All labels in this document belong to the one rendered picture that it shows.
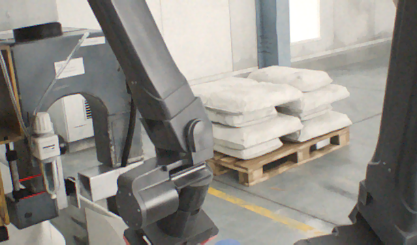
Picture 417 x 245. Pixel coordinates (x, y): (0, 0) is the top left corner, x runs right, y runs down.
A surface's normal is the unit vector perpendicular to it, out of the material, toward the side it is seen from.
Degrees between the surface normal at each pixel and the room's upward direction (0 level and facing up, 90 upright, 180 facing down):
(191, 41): 90
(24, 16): 90
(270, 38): 90
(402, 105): 103
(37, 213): 90
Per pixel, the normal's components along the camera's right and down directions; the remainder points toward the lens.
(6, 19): 0.98, -0.02
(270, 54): -0.77, 0.22
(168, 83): 0.53, -0.08
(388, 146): -0.92, 0.36
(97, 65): 0.63, 0.15
